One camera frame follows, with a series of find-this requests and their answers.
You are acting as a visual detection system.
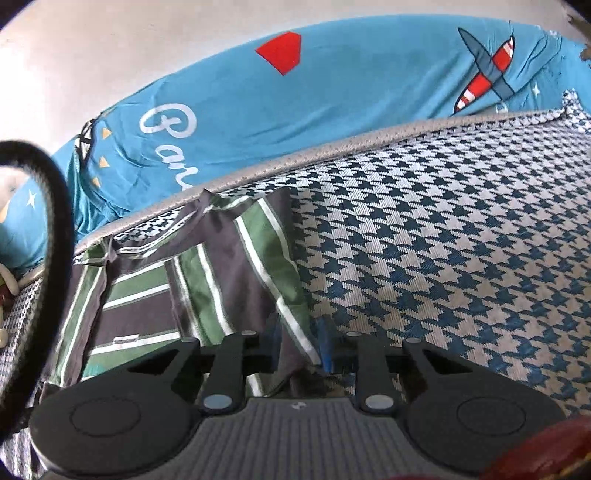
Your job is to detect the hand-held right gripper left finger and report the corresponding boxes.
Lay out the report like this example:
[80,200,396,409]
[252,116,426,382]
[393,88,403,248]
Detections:
[124,314,284,414]

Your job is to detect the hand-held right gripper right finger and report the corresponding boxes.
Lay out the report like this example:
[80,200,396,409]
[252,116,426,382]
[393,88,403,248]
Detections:
[316,316,469,414]

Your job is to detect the green grey striped t-shirt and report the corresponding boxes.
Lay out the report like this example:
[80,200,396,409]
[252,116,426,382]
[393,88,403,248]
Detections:
[46,187,333,402]

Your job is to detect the blue white houndstooth bed mat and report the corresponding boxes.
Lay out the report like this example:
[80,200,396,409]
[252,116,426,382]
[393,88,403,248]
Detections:
[0,90,591,480]

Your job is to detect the blue patterned pillow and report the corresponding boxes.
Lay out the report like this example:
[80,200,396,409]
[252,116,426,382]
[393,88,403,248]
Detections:
[0,18,591,273]

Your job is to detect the black curved strap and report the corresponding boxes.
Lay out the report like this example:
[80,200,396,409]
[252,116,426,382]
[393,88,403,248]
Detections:
[0,138,77,444]

